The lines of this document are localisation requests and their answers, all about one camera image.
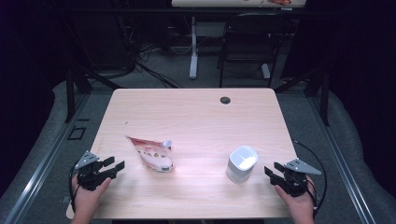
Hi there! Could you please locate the black floor socket frame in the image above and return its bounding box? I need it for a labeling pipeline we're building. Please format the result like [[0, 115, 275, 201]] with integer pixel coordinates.
[[67, 125, 88, 141]]

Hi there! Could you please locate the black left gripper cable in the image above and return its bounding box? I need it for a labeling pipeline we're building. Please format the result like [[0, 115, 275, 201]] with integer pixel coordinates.
[[68, 161, 82, 213]]

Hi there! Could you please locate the grey metal floor rail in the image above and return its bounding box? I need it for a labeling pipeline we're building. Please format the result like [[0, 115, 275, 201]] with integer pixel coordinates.
[[306, 92, 378, 224], [3, 92, 92, 224]]

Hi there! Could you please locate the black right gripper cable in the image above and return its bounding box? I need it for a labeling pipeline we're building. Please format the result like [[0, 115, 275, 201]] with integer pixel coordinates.
[[292, 140, 328, 217]]

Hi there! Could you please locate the white-legged desk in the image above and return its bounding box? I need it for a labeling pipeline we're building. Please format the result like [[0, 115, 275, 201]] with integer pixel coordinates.
[[171, 0, 307, 80]]

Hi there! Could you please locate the red and white spouted pouch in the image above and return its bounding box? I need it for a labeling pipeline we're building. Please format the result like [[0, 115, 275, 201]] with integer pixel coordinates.
[[125, 135, 175, 174]]

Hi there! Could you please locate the white lidded container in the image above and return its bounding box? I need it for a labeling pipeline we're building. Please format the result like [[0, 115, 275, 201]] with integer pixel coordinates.
[[225, 145, 260, 185]]

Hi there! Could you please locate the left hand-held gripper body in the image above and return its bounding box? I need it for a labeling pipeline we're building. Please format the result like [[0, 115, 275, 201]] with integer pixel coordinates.
[[74, 150, 111, 191]]

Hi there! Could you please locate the black metal stand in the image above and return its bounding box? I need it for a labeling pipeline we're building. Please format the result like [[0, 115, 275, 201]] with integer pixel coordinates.
[[274, 66, 331, 127], [64, 66, 123, 124]]

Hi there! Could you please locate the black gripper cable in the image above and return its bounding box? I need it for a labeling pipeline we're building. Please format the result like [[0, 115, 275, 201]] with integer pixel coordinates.
[[68, 161, 82, 213], [292, 140, 328, 217]]

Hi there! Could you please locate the black folding chair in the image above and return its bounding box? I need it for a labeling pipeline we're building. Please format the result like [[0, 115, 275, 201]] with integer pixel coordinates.
[[218, 12, 292, 89]]

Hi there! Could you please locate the person's right hand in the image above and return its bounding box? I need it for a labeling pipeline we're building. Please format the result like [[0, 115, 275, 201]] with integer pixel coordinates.
[[274, 176, 316, 217]]

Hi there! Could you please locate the person's left hand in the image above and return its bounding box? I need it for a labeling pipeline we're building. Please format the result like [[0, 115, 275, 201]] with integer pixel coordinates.
[[71, 175, 112, 217]]

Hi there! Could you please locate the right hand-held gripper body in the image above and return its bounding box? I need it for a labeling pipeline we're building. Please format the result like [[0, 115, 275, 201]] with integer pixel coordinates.
[[275, 158, 322, 198]]

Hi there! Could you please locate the bundle of black floor cables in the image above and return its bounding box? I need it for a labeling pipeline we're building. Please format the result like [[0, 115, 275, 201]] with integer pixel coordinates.
[[117, 15, 185, 90]]

